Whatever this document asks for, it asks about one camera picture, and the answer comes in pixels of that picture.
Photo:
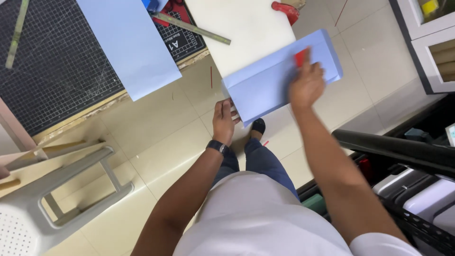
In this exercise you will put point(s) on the person's left hand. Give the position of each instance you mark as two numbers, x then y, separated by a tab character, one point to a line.
223	121

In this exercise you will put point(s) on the black wristwatch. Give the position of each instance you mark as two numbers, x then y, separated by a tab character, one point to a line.
217	146

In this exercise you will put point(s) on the white board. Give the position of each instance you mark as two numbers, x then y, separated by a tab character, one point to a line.
245	32

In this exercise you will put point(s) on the person's right fingers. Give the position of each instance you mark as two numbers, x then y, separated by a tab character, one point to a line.
314	65

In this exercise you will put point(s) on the light blue paper sheet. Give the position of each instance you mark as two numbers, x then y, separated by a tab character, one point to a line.
129	42

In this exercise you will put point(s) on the black shoe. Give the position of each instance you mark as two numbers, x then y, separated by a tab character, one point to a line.
258	126

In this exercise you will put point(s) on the grey plastic stool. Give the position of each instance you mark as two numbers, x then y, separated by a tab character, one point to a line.
53	202

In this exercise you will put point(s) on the black metal rack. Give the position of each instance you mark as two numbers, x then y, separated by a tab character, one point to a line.
401	177

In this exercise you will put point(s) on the black grid cutting mat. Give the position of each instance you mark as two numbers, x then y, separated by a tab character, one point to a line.
57	60

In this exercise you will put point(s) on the green steel ruler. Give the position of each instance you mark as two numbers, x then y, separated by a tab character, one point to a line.
16	33

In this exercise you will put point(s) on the red plastic scraper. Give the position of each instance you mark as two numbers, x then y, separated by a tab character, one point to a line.
300	58

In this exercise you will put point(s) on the long steel ruler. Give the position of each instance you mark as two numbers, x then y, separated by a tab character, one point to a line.
192	28

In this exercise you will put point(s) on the red plastic tool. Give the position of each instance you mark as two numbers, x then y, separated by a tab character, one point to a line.
286	10

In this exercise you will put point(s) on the blue plastic object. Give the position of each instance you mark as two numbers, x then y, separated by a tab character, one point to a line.
153	5

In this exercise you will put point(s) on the white shirt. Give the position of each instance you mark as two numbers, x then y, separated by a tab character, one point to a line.
270	220

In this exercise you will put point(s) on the white cabinet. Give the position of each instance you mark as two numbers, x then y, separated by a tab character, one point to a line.
424	42

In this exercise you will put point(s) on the red scissors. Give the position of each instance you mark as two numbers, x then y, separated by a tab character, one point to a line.
176	10

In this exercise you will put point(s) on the blue jeans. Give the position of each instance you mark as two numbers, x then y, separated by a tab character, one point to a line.
256	163

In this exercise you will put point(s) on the person's right hand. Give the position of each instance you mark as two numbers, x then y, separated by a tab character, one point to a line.
306	85

